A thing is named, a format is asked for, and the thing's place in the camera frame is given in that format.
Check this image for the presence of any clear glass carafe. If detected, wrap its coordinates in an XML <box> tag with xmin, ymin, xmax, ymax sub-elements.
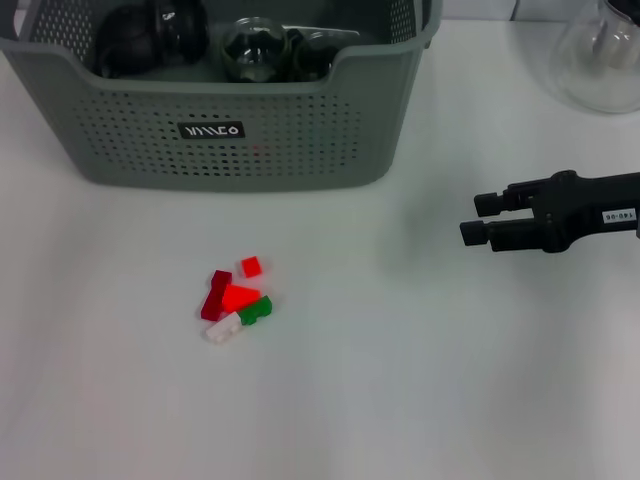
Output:
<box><xmin>548</xmin><ymin>0</ymin><xmax>640</xmax><ymax>115</ymax></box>

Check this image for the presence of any black cast iron teapot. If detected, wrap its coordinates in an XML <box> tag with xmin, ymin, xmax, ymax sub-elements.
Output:
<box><xmin>95</xmin><ymin>8</ymin><xmax>157</xmax><ymax>79</ymax></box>

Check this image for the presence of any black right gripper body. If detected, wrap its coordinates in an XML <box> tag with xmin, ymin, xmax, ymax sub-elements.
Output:
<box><xmin>536</xmin><ymin>168</ymin><xmax>640</xmax><ymax>255</ymax></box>

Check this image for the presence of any dark red long brick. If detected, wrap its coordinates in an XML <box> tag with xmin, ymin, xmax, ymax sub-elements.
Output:
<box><xmin>199</xmin><ymin>269</ymin><xmax>234</xmax><ymax>321</ymax></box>

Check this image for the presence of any grey-green perforated storage bin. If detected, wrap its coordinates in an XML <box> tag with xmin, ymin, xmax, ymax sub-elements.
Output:
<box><xmin>0</xmin><ymin>0</ymin><xmax>444</xmax><ymax>194</ymax></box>

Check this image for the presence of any white building brick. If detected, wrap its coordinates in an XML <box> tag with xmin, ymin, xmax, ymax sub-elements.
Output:
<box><xmin>204</xmin><ymin>310</ymin><xmax>242</xmax><ymax>345</ymax></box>

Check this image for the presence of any green building brick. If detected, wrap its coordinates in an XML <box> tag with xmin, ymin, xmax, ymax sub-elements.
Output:
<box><xmin>237</xmin><ymin>294</ymin><xmax>274</xmax><ymax>327</ymax></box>

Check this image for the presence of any bright red large brick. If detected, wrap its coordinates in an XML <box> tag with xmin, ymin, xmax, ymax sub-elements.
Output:
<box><xmin>220</xmin><ymin>283</ymin><xmax>263</xmax><ymax>313</ymax></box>

